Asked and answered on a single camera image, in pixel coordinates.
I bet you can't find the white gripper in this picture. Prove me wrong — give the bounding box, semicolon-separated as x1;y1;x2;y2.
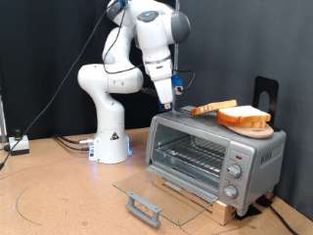
145;59;176;112

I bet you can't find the white bread slice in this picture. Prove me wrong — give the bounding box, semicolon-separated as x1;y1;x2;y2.
217;117;268;129
216;105;272;124
191;99;238;117

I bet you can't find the glass oven door with handle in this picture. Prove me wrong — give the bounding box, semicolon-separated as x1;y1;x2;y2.
112;164;219;228

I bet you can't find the silver oven knob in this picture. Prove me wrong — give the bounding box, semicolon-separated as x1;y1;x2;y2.
222;184;239;200
227;164;244;179

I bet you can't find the silver toaster oven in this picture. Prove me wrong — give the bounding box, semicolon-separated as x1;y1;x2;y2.
145;105;288;217

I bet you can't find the vertical metal pole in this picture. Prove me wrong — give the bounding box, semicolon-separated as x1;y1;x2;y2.
171;0;181;111

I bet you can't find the dark gray backdrop curtain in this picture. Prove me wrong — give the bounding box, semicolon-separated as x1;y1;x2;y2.
177;0;313;221

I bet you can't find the round wooden cutting board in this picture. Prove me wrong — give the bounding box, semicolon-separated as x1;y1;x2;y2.
224;122;275;140

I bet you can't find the black metal bookend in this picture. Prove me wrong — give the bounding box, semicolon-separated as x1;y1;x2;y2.
252;75;281;132

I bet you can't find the slotted wooden base block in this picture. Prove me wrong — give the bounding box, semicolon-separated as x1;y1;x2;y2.
152;172;238;227

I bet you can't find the black foot pad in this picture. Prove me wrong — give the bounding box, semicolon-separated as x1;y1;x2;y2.
234;204;263;221
255;195;274;209

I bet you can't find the black backdrop curtain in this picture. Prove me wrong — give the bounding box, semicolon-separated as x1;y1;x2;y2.
0;0;175;141

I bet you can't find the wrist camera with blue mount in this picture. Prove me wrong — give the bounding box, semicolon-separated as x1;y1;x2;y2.
171;73;185;97

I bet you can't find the oven wire rack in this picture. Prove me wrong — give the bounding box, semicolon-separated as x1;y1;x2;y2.
153;135;228;177

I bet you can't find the black camera cable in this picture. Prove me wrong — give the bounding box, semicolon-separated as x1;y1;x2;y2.
102;0;197;92

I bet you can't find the black cable with silver connector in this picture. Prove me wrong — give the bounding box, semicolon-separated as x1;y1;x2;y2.
53;133;96;146

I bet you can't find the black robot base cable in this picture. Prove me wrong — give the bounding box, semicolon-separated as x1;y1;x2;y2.
56;137;92;152

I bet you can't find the long hanging black cable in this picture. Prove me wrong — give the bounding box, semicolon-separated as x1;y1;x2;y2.
0;0;113;171

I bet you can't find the black oven power cable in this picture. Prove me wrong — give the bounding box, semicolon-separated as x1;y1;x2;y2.
268;205;299;235

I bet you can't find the gray metal frame leg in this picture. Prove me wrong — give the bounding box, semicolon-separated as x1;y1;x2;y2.
0;94;8;144

